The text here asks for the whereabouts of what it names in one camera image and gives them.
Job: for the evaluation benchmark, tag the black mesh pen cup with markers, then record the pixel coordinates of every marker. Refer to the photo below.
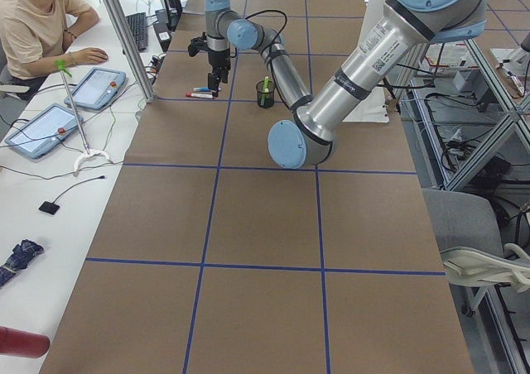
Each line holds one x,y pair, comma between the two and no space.
266,100

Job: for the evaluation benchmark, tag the far blue teach pendant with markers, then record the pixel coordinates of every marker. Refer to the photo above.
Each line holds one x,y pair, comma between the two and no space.
97,88

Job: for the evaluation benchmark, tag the grey aluminium frame post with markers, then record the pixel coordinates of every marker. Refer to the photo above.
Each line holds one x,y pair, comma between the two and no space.
125,37

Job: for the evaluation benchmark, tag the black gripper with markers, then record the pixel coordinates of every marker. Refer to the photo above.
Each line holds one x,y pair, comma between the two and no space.
218,61

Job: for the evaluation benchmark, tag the grey office chair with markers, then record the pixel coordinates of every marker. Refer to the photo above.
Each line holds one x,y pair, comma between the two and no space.
469,241

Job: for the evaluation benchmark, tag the red bottle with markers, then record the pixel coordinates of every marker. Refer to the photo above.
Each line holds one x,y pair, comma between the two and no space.
18,343

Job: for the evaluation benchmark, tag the black keyboard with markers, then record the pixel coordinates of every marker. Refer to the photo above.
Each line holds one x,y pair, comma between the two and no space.
137,23

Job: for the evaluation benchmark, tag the blue teach pendant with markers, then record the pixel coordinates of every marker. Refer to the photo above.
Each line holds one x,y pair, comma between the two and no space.
97,88
44,132

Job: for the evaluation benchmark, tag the white red-capped marker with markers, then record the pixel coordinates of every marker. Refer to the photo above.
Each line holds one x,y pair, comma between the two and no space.
200,95

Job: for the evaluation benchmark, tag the near blue teach pendant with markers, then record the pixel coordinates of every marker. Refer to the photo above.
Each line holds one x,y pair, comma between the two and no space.
44,132

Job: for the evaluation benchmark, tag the small black square pad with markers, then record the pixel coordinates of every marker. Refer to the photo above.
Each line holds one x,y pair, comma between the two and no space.
49,207

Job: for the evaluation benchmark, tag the seated person beige shirt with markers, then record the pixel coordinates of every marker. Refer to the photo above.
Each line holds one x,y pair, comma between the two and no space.
37,33

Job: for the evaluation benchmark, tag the folded blue umbrella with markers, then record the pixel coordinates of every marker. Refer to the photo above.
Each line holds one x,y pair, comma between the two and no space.
22,254

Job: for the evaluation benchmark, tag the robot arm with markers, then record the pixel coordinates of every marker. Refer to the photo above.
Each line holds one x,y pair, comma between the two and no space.
308,138

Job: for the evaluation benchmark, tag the reacher grabber stick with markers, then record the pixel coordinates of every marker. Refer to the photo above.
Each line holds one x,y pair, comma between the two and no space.
88,152

